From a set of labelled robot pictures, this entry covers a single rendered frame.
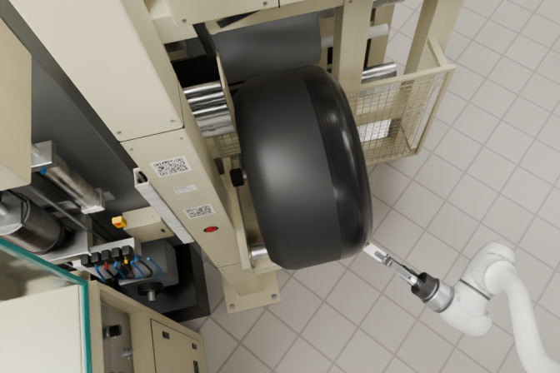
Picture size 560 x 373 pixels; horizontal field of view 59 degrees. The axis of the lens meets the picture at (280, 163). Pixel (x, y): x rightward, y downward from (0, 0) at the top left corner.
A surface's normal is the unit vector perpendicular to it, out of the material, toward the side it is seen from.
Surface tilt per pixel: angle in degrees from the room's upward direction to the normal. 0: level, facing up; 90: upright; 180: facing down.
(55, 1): 90
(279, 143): 12
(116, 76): 90
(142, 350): 0
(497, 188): 0
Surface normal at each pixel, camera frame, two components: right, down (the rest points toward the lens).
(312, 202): 0.09, 0.27
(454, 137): -0.07, -0.43
